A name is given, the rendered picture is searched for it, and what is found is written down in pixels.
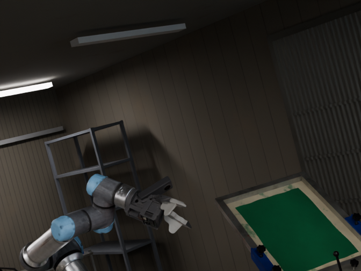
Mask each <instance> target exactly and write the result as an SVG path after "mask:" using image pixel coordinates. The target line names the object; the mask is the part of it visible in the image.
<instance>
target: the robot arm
mask: <svg viewBox="0 0 361 271"><path fill-rule="evenodd" d="M171 188H173V185H172V182H171V179H170V178H169V177H168V176H166V177H164V178H163V179H161V180H159V181H158V182H156V183H154V184H153V185H151V186H150V187H148V188H147V189H145V190H143V191H140V190H137V189H135V188H134V187H131V186H129V185H126V184H124V183H121V182H119V181H116V180H114V179H111V178H109V177H108V176H103V175H100V174H94V175H93V176H91V177H90V179H89V181H88V183H87V186H86V190H87V193H88V194H89V195H91V196H93V206H91V207H89V208H86V209H83V210H80V211H76V212H73V213H70V214H68V215H65V216H60V217H59V218H57V219H55V220H53V221H52V224H51V226H50V229H49V230H47V231H46V232H45V233H44V234H43V235H42V236H40V237H39V238H38V239H37V240H36V241H32V242H30V243H28V244H27V245H25V246H24V247H23V248H22V250H21V251H20V255H19V260H20V263H21V265H22V266H23V267H24V268H25V269H26V270H28V271H46V270H49V269H52V268H53V269H54V270H55V271H89V270H88V268H87V267H86V265H85V264H84V262H83V261H82V260H83V245H82V244H81V243H82V242H81V240H80V238H79V237H78V236H79V235H81V234H84V233H87V232H90V231H94V232H96V233H100V234H101V233H108V232H110V231H111V230H112V228H113V223H114V219H115V216H114V214H115V206H118V207H121V208H123V209H124V211H125V213H126V215H127V216H129V217H132V218H134V219H137V220H139V221H141V222H142V223H143V224H144V225H147V226H149V227H152V228H154V229H156V230H157V229H158V228H159V226H160V224H161V222H162V220H163V217H164V220H165V221H166V222H167V223H168V224H169V232H170V233H175V232H176V231H177V230H178V229H179V228H180V227H181V226H182V225H183V226H185V227H187V228H190V229H191V228H192V227H191V225H190V223H189V222H188V221H187V220H185V219H184V218H182V217H180V216H179V215H177V214H176V213H175V212H173V209H174V208H175V207H176V206H179V207H181V208H185V207H186V205H185V204H184V202H181V201H179V200H177V199H174V198H171V197H168V196H164V195H162V194H163V193H165V192H167V191H168V190H170V189H171ZM153 226H154V227H153Z"/></svg>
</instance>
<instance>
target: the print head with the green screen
mask: <svg viewBox="0 0 361 271"><path fill-rule="evenodd" d="M214 200H215V205H216V206H217V207H218V209H219V210H220V211H221V213H222V214H223V215H224V217H225V218H226V220H227V221H228V222H229V223H230V225H231V227H232V228H233V229H234V231H235V232H236V233H237V235H238V236H239V237H240V239H241V240H242V241H243V243H244V244H245V246H246V247H247V249H248V250H249V251H250V253H251V259H252V260H253V262H254V263H255V265H256V266H257V267H258V269H259V270H260V271H361V222H360V221H359V220H360V219H361V215H360V214H359V213H354V215H353V214H352V215H351V216H349V215H348V214H347V213H346V212H345V211H344V210H343V209H342V208H341V207H340V206H339V205H338V204H337V203H336V202H335V201H334V200H333V199H332V198H331V197H330V196H329V195H328V194H327V193H326V192H325V191H324V190H323V189H322V188H321V187H320V186H319V185H318V184H317V183H316V182H315V181H314V180H313V179H312V178H311V177H310V176H309V175H308V174H307V173H306V172H305V171H303V172H300V173H296V174H293V175H290V176H286V177H283V178H280V179H277V180H273V181H270V182H267V183H263V184H260V185H257V186H254V187H251V188H247V189H244V190H240V191H237V192H234V193H231V194H228V195H224V196H221V197H218V198H215V199H214Z"/></svg>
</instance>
